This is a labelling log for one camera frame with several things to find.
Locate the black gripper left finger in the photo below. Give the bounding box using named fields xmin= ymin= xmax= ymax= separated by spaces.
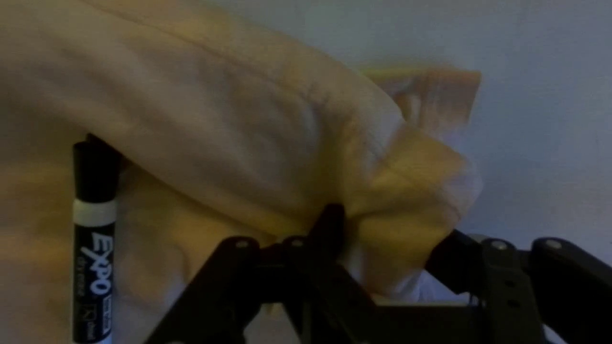
xmin=146 ymin=205 xmax=383 ymax=344

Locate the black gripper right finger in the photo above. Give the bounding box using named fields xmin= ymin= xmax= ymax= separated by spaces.
xmin=425 ymin=231 xmax=612 ymax=344

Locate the cream cloth towel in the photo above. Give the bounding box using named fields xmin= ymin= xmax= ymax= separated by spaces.
xmin=0 ymin=0 xmax=481 ymax=344

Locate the black dry erase marker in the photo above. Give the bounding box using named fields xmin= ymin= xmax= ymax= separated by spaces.
xmin=71 ymin=140 xmax=119 ymax=344

